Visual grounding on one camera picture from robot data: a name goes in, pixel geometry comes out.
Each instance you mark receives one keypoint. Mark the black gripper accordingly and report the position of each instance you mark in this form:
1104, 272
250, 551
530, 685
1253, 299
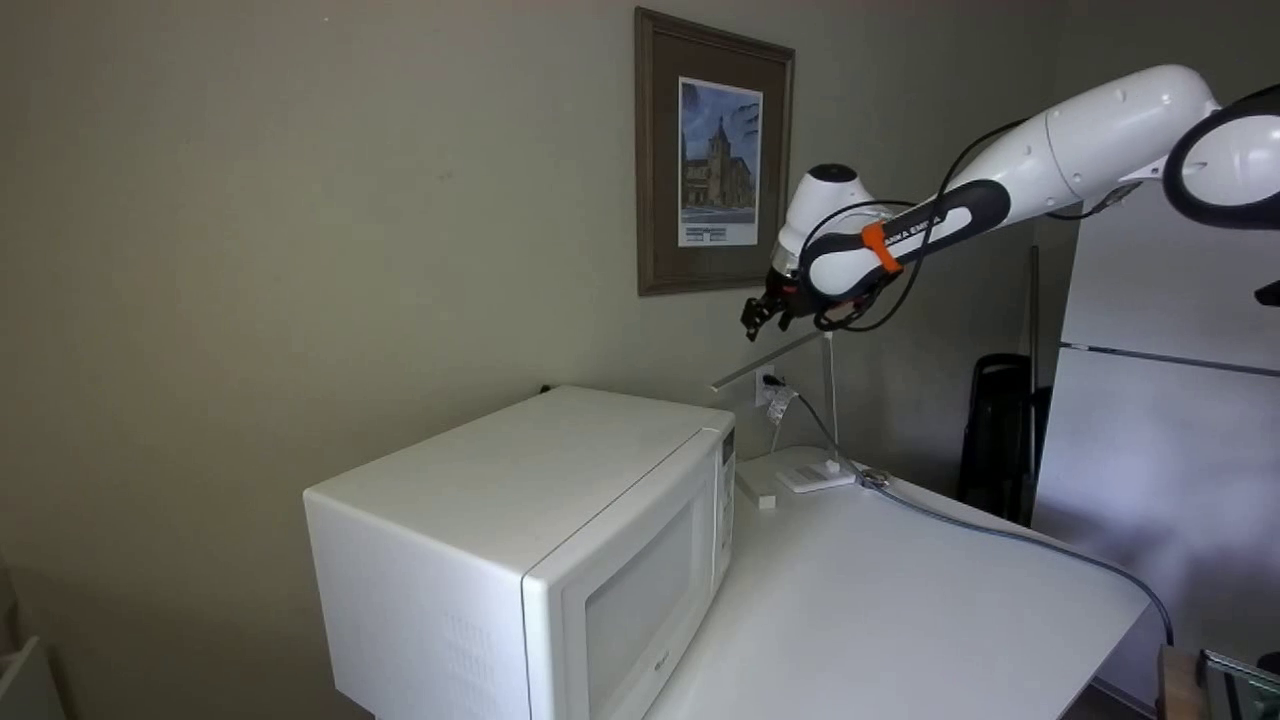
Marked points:
784, 299

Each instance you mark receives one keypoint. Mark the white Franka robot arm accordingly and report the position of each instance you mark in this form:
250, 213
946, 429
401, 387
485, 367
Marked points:
1064, 154

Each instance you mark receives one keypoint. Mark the wooden framed picture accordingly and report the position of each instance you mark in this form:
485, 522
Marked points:
713, 154

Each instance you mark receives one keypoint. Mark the white microwave oven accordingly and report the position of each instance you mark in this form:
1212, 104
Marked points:
534, 563

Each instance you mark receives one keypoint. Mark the white refrigerator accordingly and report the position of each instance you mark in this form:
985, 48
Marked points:
1173, 426

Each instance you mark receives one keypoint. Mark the clear glass box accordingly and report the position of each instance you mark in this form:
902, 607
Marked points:
1240, 681

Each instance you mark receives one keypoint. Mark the white wall outlet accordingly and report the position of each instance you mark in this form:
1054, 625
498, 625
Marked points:
771, 390

